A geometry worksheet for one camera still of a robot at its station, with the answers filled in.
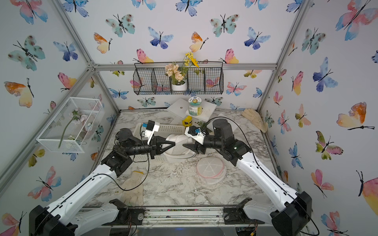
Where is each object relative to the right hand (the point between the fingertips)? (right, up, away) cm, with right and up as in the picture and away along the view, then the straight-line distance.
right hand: (188, 136), depth 68 cm
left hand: (-6, -3, -5) cm, 8 cm away
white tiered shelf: (-7, +17, +34) cm, 38 cm away
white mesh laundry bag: (+12, -20, +16) cm, 29 cm away
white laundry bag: (-4, -6, -4) cm, 8 cm away
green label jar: (+3, +17, +15) cm, 23 cm away
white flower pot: (-6, +28, +24) cm, 37 cm away
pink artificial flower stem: (-57, +10, +6) cm, 58 cm away
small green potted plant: (+8, +5, +31) cm, 32 cm away
